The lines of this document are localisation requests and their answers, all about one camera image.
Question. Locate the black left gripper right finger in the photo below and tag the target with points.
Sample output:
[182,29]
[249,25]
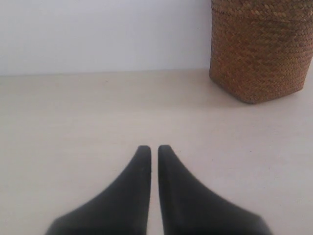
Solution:
[189,208]

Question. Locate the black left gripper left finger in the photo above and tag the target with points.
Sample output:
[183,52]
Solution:
[121,209]

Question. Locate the brown woven wicker basket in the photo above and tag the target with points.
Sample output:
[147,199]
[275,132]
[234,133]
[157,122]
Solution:
[261,49]

